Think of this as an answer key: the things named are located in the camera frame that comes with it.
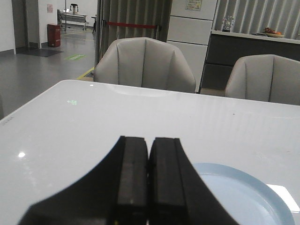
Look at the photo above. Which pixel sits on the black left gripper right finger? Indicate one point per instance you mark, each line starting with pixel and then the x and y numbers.
pixel 178 196

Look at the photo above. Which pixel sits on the folding table in background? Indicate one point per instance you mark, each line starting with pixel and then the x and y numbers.
pixel 71 15

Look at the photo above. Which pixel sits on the grey upholstered chair right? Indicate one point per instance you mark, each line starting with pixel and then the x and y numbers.
pixel 266 77

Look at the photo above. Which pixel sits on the dark floor mat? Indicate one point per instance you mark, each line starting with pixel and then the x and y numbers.
pixel 37 52

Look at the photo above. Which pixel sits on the fruit bowl on sideboard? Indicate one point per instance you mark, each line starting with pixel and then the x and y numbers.
pixel 272 33

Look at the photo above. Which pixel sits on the white refrigerator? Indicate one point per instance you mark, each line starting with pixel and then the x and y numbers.
pixel 189 29

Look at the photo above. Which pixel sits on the grey upholstered chair left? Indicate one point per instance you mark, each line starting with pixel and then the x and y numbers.
pixel 145 62

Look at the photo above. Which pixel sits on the dark grey sideboard cabinet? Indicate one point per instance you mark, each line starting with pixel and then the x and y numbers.
pixel 224 49

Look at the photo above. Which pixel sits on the grey striped curtain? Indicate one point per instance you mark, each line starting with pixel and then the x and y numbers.
pixel 149 12

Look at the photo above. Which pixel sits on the grey upholstered chair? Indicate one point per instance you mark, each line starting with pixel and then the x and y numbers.
pixel 266 77
pixel 145 62

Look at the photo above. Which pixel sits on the red waste bin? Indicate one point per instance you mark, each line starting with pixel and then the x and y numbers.
pixel 53 35

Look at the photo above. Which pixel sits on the glass ornament on sideboard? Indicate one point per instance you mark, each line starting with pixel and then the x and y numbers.
pixel 227 23

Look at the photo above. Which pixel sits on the light blue round plate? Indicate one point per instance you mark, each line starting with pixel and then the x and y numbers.
pixel 247 199

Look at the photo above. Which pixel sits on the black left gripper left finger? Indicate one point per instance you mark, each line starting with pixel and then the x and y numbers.
pixel 114 192

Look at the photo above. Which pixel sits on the red barrier belt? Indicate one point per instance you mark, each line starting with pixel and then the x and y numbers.
pixel 131 25

